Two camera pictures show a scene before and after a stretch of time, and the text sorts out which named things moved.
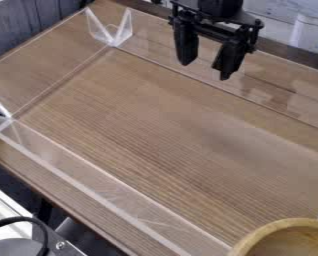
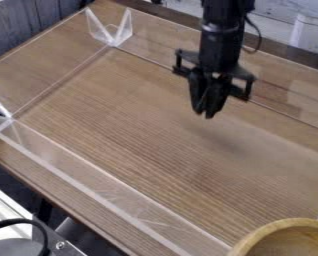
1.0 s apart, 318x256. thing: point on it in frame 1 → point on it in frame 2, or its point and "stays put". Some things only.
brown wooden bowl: [291, 237] stays put
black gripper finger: [228, 58] → [215, 96]
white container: [307, 30] stays put
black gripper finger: [187, 37] → [199, 81]
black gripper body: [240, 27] → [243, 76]
